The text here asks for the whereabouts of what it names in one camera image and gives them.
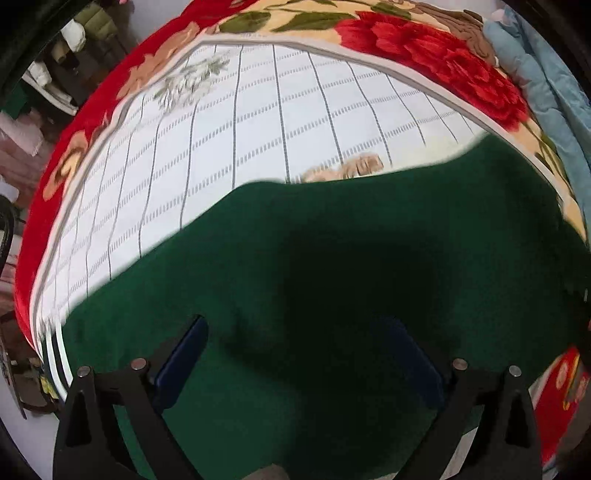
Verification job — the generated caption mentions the light blue quilt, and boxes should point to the light blue quilt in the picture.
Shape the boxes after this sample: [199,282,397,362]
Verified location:
[482,6,591,197]

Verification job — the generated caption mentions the white checked floral sheet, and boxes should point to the white checked floral sheet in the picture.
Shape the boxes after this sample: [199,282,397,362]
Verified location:
[28,36,491,352]

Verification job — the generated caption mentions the white puffer jacket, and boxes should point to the white puffer jacket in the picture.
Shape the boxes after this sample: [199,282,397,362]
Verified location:
[23,59,80,117]

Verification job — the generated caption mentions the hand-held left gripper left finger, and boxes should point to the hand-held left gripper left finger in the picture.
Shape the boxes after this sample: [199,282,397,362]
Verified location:
[52,315,209,480]

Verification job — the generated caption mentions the olive puffer jacket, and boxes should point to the olive puffer jacket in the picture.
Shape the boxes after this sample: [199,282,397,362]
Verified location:
[74,0,126,31]

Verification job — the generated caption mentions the black curved tube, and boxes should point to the black curved tube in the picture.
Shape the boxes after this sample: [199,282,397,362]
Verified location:
[0,194,20,280]

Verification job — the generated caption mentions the dark green hanging garment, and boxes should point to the dark green hanging garment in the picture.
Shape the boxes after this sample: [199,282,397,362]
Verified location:
[0,80,33,123]

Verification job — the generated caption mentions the pink folded fabric stack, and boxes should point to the pink folded fabric stack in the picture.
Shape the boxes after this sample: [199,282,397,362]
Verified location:
[0,115,52,188]

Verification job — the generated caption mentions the red floral blanket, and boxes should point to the red floral blanket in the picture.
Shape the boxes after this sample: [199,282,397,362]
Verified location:
[14,0,591,472]

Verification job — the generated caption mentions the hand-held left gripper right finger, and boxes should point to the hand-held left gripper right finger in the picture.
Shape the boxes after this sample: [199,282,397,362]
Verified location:
[387,318,543,480]

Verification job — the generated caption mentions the green and cream varsity jacket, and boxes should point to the green and cream varsity jacket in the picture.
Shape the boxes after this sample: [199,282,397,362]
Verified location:
[39,134,591,480]

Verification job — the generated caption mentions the white puffer sleeve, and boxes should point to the white puffer sleeve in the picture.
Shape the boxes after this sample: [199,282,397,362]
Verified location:
[59,21,89,53]

